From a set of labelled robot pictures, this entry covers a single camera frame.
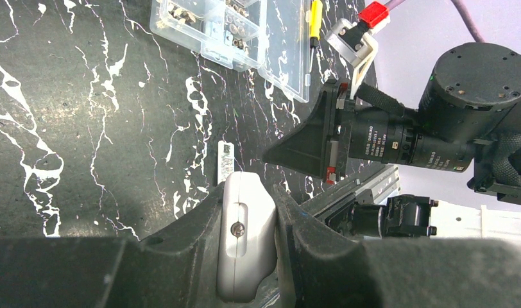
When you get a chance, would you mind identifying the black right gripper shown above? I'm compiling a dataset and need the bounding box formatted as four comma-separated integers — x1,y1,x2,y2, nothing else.
262,80,350,184

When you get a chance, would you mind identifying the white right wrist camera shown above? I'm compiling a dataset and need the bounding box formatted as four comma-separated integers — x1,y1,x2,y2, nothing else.
325,1,390,98

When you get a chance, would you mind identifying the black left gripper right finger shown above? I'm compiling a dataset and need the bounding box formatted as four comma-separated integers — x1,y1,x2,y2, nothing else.
271,186,521,307

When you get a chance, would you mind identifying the yellow handled screwdriver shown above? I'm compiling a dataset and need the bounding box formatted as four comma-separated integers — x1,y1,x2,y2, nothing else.
308,0,323,73

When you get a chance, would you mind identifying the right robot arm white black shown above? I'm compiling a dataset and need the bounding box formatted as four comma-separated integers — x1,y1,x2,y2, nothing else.
262,42,521,205

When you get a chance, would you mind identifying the clear plastic screw organizer box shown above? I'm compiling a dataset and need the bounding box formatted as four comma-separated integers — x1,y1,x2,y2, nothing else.
150,0,311,103

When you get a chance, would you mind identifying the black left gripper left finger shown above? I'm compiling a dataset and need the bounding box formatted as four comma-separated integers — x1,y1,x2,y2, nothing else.
0,186,223,307

